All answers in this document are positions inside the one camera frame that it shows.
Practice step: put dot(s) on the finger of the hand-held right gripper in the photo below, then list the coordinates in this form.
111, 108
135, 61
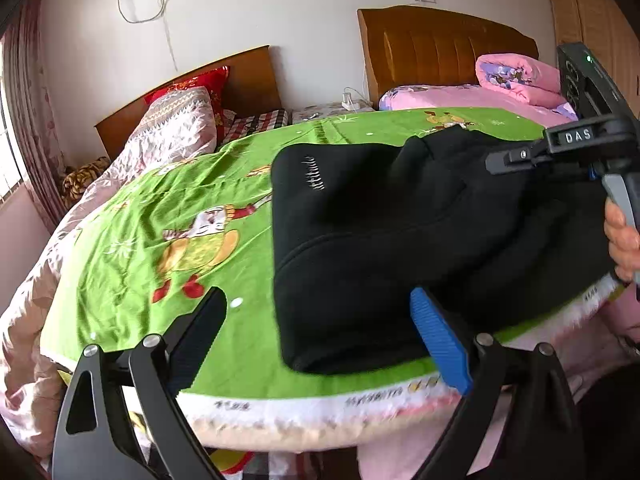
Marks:
515, 156

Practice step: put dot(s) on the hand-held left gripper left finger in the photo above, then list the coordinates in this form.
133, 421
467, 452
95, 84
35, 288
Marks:
197, 340

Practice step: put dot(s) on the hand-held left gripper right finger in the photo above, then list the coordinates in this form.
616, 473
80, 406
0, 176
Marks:
440, 345

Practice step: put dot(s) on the black pants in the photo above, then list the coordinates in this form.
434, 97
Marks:
400, 240

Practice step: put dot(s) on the person's right hand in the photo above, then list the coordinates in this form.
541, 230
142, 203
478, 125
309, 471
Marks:
622, 245

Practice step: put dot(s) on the purple pillow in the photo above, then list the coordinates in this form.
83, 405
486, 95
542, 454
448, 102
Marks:
565, 111

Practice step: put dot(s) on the folded pink quilt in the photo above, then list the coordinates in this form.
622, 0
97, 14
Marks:
530, 77

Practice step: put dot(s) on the light wooden wardrobe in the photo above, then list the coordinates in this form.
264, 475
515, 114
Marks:
590, 15

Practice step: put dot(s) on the pink bed sheet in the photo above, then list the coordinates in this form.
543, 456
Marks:
450, 95

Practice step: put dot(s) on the green cartoon printed cloth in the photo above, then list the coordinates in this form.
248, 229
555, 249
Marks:
150, 210

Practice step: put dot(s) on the large padded wooden headboard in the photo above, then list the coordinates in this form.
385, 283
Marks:
430, 45

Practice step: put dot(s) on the white power strip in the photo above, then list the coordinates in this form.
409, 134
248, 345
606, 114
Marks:
352, 102

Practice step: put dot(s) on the leopard print blanket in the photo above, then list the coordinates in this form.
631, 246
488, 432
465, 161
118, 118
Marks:
82, 180

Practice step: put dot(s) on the nightstand with floral cover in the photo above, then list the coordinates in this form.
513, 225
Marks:
320, 111

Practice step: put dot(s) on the pink floral quilt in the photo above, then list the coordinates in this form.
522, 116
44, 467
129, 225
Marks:
170, 125

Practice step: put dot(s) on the red patterned pillow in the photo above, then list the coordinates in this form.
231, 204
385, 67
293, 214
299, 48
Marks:
210, 85

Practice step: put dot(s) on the small plain wooden headboard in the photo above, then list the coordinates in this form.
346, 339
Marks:
250, 80

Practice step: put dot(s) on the barred window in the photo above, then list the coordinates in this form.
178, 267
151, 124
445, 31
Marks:
10, 150

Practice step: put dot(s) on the pink floral curtain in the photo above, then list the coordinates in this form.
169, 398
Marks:
35, 110

